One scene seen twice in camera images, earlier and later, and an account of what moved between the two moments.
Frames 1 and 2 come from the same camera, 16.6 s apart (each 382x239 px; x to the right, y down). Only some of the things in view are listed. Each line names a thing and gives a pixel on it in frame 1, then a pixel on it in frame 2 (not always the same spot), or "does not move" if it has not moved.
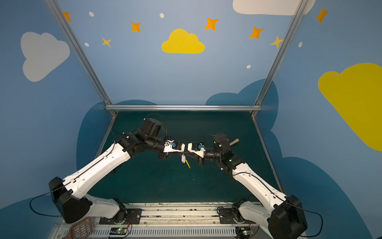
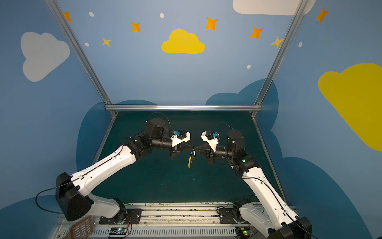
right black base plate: [227, 216] does not move
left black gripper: [166, 153] to [174, 149]
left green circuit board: [118, 231] does not move
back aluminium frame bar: [182, 107] does not move
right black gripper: [201, 158] to [211, 153]
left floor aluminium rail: [106, 137] does not move
